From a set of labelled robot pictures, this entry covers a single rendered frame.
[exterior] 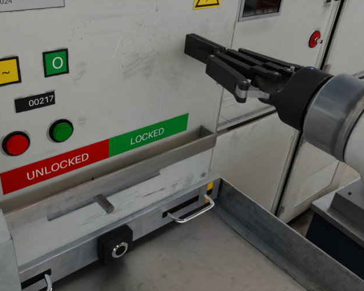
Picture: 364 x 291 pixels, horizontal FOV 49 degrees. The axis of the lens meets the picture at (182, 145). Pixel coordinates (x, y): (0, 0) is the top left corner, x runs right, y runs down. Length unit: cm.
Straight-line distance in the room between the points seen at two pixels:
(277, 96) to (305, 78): 4
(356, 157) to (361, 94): 6
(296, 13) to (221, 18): 66
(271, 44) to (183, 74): 64
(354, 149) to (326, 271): 39
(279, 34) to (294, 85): 80
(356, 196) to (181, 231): 52
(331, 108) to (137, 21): 27
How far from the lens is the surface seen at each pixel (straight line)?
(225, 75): 52
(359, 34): 174
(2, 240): 47
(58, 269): 70
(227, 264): 79
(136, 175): 62
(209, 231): 84
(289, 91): 48
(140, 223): 75
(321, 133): 45
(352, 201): 112
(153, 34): 58
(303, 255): 80
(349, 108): 44
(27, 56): 50
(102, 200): 62
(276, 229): 81
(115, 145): 62
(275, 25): 123
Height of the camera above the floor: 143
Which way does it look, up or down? 33 degrees down
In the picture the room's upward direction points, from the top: 7 degrees clockwise
